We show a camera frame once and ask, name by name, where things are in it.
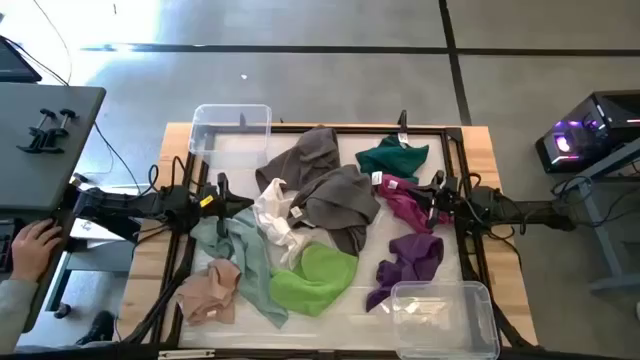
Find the black caster wheel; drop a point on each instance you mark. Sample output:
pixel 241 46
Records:
pixel 62 311

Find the grey metal stand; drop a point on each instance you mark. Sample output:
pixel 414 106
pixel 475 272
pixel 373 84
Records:
pixel 600 235

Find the black lit computer tower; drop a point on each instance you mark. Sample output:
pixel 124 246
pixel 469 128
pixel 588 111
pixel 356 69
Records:
pixel 595 135

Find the person's hand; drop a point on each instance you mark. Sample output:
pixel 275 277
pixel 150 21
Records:
pixel 32 250

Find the magenta towel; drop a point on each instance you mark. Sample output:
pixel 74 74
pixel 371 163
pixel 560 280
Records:
pixel 407 216

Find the person's shoe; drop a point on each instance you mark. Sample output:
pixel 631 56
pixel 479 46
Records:
pixel 97 327

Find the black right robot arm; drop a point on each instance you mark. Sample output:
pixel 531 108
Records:
pixel 525 210

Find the white towel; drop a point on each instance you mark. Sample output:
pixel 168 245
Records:
pixel 272 215

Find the person's forearm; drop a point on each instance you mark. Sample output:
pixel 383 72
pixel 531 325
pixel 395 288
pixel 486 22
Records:
pixel 15 315

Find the grey desk leg base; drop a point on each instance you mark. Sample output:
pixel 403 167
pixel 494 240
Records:
pixel 95 260

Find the black monitor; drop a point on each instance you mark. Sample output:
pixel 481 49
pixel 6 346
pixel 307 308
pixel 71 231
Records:
pixel 15 62

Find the black keyboard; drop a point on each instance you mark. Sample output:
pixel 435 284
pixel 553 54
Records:
pixel 5 250

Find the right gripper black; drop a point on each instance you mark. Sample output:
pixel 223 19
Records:
pixel 442 205

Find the purple towel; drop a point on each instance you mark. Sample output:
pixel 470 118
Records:
pixel 415 255

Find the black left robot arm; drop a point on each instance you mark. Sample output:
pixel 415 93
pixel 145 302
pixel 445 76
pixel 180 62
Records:
pixel 125 205

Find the beige towel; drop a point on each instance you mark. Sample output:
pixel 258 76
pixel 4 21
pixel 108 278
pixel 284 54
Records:
pixel 210 295

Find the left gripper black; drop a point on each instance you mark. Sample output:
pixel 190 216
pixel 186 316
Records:
pixel 220 207

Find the grey desk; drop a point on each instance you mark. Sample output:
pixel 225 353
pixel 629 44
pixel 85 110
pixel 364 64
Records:
pixel 40 170

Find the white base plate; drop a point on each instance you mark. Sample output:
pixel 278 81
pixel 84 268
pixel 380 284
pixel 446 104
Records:
pixel 87 227

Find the sage green towel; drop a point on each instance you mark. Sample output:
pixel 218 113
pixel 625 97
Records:
pixel 250 260

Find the black clamp post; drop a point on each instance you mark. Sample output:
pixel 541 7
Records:
pixel 402 120

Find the black screw clamp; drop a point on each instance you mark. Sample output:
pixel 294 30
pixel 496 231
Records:
pixel 60 132
pixel 35 145

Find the dark green towel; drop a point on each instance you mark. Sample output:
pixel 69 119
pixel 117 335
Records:
pixel 390 160

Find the lime green towel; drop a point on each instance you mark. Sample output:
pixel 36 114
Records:
pixel 315 280

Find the clear plastic bin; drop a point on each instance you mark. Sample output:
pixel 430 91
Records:
pixel 230 125
pixel 445 320

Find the black metal table frame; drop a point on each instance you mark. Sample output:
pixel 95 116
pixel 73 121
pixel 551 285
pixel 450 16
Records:
pixel 365 128

